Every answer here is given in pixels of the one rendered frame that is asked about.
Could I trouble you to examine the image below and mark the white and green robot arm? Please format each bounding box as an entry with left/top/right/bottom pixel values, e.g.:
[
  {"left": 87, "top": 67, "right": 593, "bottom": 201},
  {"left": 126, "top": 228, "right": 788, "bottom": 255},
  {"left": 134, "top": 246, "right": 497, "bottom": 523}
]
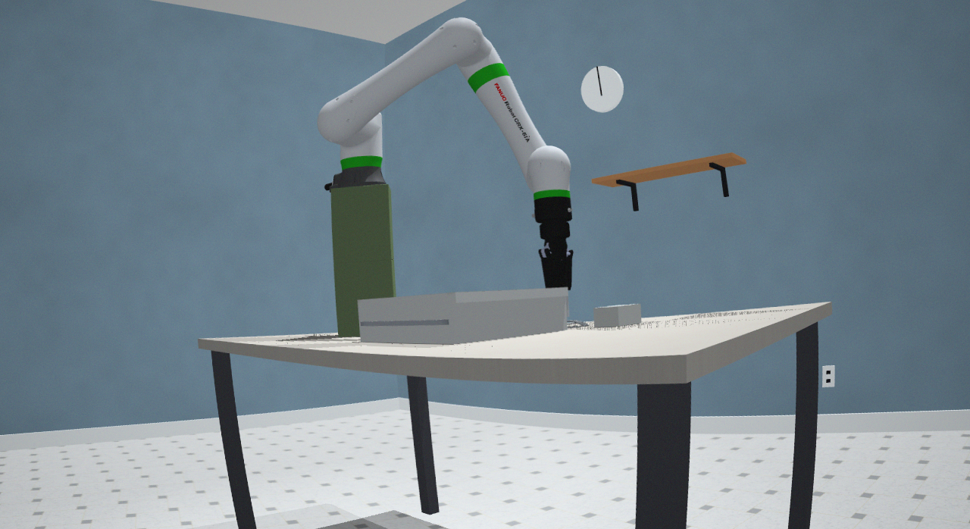
[{"left": 317, "top": 17, "right": 573, "bottom": 224}]

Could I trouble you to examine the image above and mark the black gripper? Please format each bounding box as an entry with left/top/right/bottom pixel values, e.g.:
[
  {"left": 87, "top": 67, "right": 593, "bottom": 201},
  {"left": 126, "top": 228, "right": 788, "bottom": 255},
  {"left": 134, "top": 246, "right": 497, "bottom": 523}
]
[{"left": 539, "top": 221, "right": 574, "bottom": 290}]

